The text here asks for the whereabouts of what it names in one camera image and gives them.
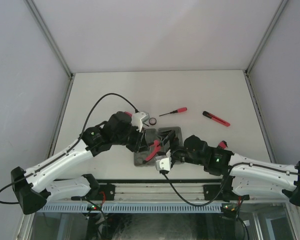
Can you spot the red black utility knife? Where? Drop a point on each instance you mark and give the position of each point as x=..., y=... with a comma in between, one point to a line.
x=216, y=119

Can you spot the aluminium frame post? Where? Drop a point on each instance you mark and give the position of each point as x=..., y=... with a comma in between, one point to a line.
x=43, y=27
x=255, y=57

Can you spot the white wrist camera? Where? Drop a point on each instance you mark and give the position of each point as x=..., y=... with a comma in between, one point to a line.
x=138, y=119
x=163, y=162

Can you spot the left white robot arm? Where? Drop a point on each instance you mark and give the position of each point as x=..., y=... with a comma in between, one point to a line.
x=35, y=186

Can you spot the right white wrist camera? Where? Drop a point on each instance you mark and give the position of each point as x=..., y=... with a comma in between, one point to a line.
x=163, y=162

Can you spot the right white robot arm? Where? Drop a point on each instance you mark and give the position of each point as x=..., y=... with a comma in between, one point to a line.
x=241, y=177

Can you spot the black mounting plate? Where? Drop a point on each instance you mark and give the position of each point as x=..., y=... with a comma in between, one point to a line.
x=105, y=192
x=226, y=194

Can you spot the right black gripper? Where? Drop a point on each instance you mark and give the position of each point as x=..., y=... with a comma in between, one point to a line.
x=169, y=139

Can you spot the grey plastic tool case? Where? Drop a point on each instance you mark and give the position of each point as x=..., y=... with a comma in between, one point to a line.
x=151, y=134

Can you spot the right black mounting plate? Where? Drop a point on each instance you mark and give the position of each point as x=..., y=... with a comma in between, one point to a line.
x=226, y=194

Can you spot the red black bit holder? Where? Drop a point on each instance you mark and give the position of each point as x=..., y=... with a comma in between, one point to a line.
x=222, y=145

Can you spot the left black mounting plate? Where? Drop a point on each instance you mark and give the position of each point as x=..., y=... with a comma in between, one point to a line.
x=105, y=192

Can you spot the blue slotted cable duct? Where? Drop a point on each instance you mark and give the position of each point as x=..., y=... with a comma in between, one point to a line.
x=128, y=208

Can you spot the red black pliers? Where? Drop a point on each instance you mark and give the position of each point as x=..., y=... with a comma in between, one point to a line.
x=156, y=145

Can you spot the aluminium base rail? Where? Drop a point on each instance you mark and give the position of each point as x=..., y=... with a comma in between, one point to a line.
x=150, y=191

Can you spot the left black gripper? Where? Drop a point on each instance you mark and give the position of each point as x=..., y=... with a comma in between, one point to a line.
x=138, y=137

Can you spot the black electrical tape roll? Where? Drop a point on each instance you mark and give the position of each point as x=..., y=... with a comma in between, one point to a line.
x=152, y=121

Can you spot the left aluminium frame post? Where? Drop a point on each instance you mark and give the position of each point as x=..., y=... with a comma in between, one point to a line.
x=43, y=27

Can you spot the right aluminium frame post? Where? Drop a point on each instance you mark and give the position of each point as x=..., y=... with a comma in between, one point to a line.
x=255, y=57

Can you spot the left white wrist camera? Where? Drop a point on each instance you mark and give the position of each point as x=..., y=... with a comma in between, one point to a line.
x=138, y=119

